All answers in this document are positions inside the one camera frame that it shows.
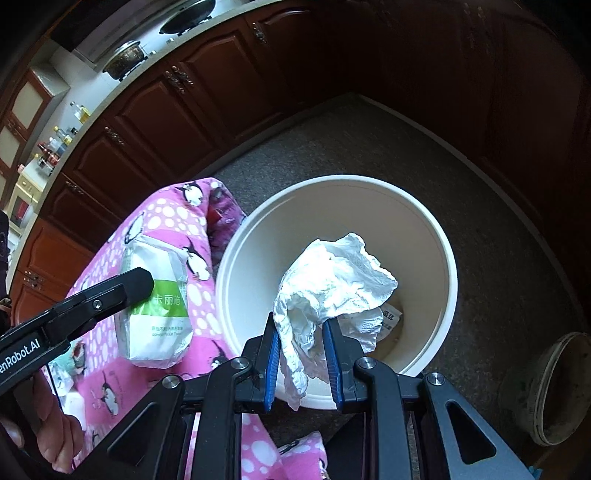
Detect steel pot with lid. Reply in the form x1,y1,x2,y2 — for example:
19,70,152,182
102,41,147,81

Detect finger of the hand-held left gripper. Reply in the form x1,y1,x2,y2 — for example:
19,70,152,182
41,267,155,342

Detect dark purple printed bag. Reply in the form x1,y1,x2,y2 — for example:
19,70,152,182
205,185,247,252

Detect wooden wall cabinet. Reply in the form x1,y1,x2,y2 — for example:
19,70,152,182
0,67,54,195

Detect cream countertop appliance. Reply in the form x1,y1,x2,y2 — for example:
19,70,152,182
8,161,49,229

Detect wooden cabinets with metal handles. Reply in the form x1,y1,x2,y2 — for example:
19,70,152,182
9,0,361,315

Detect white plastic bin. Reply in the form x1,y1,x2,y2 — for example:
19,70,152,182
215,174,459,411

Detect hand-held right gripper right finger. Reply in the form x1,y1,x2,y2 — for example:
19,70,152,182
322,318,536,480

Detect dark wooden cabinets under window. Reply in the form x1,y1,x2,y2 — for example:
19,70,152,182
314,0,591,296

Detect white tissue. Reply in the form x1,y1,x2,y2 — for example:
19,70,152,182
272,233,399,411

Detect person's left hand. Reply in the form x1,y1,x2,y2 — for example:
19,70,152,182
0,369,86,474

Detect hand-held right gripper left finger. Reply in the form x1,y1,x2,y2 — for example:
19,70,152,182
95,311,282,480

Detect white printed packet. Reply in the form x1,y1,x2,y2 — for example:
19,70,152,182
355,305,402,344

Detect pink penguin blanket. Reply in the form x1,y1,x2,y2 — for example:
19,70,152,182
44,178,328,480

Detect row of condiment bottles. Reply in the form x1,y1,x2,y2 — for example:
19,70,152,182
36,102,90,171

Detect dirty old bucket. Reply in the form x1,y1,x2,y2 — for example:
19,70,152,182
501,331,591,446

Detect white green tissue pack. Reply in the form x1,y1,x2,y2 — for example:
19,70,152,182
115,233,195,368

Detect white gas stove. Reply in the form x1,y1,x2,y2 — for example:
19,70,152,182
74,0,222,70

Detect black wok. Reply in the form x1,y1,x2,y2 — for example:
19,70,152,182
159,0,218,35

